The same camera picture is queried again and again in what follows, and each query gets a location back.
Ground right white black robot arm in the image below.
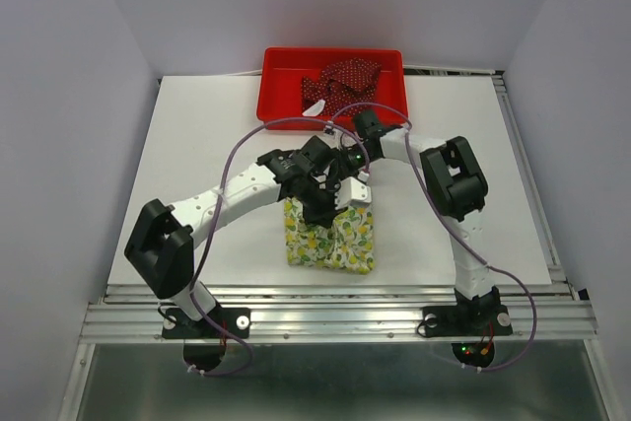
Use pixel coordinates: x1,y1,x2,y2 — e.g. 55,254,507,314
352,110,513,338

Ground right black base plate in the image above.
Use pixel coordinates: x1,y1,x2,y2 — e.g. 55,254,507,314
416,306,514,339

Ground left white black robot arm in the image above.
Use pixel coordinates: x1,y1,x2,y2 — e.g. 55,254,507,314
124,137,347,336

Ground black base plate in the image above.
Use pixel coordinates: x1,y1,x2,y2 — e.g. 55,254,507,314
158,306,250,340
416,306,514,339

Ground red polka dot skirt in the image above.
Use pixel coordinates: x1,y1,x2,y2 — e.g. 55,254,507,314
301,58,382,116

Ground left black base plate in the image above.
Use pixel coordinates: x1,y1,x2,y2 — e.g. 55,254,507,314
158,306,250,340

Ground lemon print skirt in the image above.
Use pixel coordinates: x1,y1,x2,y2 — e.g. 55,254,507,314
283,198,375,275

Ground aluminium mounting rail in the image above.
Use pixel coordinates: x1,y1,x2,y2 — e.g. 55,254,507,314
59,272,625,420

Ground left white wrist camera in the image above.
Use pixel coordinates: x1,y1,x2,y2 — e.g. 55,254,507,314
334,176,372,210

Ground red plastic bin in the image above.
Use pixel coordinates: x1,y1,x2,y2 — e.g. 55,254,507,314
256,47,408,131

